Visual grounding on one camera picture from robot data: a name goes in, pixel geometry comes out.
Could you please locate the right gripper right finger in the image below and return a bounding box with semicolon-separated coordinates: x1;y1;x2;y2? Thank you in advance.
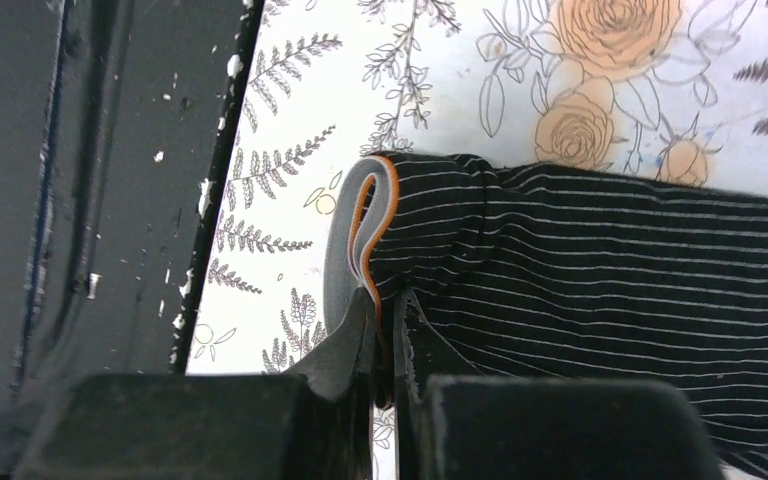
393;291;723;480

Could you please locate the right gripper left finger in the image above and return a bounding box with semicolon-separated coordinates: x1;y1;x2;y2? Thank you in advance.
16;288;376;479

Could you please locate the black striped underwear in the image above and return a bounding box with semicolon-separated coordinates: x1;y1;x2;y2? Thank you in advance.
323;152;768;479

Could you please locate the floral patterned table mat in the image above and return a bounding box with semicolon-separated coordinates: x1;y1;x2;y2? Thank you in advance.
188;1;768;375

